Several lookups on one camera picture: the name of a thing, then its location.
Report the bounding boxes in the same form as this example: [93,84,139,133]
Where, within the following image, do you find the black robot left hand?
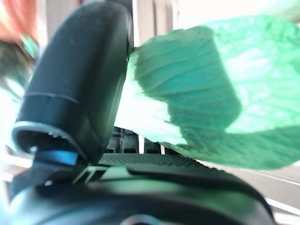
[0,0,277,225]

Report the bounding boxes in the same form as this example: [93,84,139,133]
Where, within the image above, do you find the green white napa cabbage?
[114,14,300,171]

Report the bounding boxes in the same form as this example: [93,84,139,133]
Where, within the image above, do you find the orange pumpkin with green stem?
[0,0,39,45]

